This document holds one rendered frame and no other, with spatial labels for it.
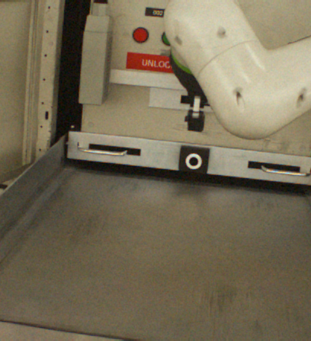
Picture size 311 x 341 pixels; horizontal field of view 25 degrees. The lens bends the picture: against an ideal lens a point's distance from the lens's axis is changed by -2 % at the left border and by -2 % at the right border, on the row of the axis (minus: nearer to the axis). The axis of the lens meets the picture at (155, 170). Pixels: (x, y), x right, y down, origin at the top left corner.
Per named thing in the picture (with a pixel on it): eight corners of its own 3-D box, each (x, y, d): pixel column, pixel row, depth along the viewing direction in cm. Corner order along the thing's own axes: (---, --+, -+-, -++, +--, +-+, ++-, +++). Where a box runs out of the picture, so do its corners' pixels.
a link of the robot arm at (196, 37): (219, -45, 91) (147, -12, 90) (268, 27, 88) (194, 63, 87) (214, 4, 105) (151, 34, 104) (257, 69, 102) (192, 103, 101)
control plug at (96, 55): (102, 106, 136) (109, 17, 131) (78, 103, 136) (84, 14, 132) (108, 100, 143) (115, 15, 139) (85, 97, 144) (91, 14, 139)
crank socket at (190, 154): (206, 174, 145) (209, 151, 143) (177, 171, 145) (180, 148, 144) (207, 170, 147) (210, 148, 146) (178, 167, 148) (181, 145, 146)
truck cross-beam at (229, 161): (319, 186, 146) (322, 158, 144) (66, 158, 150) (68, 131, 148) (315, 180, 150) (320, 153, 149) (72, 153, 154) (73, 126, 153)
